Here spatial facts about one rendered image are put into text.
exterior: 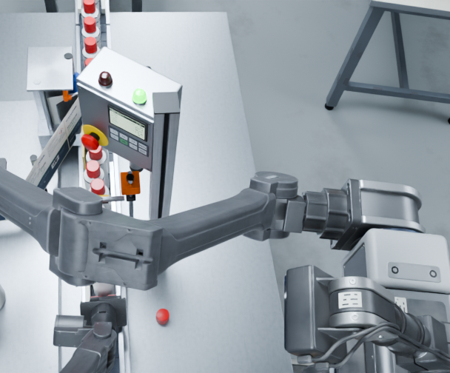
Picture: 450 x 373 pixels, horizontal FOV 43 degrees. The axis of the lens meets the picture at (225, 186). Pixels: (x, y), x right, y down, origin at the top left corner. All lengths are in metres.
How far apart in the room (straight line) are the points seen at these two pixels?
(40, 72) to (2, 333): 0.64
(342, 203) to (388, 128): 2.11
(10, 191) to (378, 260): 0.54
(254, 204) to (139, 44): 1.18
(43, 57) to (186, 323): 0.77
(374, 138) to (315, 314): 2.41
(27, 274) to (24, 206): 0.74
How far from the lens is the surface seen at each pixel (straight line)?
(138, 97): 1.00
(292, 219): 0.95
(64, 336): 1.23
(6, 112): 1.77
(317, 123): 2.93
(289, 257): 2.54
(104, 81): 1.03
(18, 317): 1.50
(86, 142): 1.14
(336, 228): 0.96
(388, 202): 0.97
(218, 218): 0.79
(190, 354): 1.50
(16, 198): 0.82
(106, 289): 1.38
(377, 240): 0.91
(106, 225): 0.67
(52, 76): 1.49
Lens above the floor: 2.30
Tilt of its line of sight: 61 degrees down
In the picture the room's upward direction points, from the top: 16 degrees clockwise
